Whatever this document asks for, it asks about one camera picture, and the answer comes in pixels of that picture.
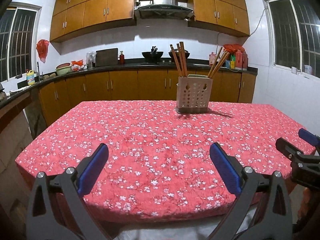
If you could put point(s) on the upper wooden kitchen cabinets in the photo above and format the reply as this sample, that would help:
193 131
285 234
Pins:
73 18

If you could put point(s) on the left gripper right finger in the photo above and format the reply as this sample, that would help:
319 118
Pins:
272 218

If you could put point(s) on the red boxes on counter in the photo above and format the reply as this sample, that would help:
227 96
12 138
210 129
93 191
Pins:
238 58

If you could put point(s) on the black wok left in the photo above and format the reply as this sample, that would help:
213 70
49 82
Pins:
152 56

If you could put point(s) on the green bowl on counter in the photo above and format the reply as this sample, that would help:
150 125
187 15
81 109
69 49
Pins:
63 69

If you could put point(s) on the wooden chopstick group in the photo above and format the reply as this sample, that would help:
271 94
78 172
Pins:
176 60
218 65
181 59

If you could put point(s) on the lower wooden kitchen cabinets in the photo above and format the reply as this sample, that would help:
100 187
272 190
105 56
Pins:
58 97

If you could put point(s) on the red bag on counter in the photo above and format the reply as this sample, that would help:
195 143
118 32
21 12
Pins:
77 65

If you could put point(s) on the wooden kitchen cabinets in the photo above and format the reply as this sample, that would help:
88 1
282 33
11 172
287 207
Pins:
58 97
73 18

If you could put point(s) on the right window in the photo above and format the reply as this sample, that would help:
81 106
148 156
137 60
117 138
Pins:
295 35

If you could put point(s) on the pink container on counter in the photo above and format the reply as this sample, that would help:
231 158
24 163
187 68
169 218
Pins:
212 57

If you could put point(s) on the yellow detergent bottle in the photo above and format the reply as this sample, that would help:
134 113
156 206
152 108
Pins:
30 78

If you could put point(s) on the beige perforated utensil holder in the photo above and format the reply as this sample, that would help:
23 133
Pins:
193 94

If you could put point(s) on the red plastic bag on wall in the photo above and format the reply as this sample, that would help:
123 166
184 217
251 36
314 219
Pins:
42 49

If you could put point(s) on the black countertop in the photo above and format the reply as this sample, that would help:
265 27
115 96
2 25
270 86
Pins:
192 64

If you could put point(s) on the red sauce bottle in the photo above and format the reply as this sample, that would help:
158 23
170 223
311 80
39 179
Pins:
122 57

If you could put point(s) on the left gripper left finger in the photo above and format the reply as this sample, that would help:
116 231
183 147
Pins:
75 182

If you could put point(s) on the steel range hood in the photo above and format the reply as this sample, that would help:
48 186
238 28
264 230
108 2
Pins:
164 9

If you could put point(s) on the dark cutting board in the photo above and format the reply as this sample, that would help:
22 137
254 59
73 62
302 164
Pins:
106 57

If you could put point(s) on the window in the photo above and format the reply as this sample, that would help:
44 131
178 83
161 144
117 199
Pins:
17 31
295 35

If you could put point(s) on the red floral tablecloth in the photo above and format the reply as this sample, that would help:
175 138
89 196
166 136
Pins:
159 167

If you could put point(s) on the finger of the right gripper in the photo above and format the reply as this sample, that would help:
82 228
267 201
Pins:
310 138
290 149

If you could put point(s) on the left window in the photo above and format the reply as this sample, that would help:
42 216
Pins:
17 31

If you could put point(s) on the wooden chopstick pair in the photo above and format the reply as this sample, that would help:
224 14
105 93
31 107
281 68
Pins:
183 55

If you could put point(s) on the clear plastic bag on counter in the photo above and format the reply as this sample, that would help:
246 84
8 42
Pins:
90 59

